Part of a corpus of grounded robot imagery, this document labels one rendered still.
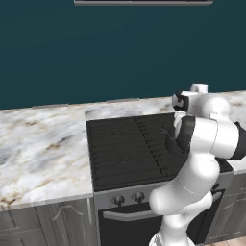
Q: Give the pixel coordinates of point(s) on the grey drawer front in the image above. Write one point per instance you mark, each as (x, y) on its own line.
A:
(237, 184)
(17, 219)

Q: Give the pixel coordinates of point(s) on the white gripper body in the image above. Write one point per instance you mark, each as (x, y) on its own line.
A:
(177, 119)

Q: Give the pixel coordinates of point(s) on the grey oven control panel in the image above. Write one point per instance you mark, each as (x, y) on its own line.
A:
(128, 194)

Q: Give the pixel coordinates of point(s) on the black oven door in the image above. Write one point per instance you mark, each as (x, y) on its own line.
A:
(128, 232)

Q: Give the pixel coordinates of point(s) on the black hob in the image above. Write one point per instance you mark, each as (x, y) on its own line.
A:
(128, 150)

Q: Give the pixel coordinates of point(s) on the grey cupboard door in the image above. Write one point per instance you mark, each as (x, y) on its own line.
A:
(229, 217)
(19, 239)
(68, 224)

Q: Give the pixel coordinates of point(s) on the grey range hood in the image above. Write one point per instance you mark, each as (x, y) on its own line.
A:
(143, 2)

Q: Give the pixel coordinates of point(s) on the black oven knob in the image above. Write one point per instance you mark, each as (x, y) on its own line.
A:
(139, 196)
(118, 200)

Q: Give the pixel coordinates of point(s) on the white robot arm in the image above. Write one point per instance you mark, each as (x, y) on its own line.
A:
(205, 137)

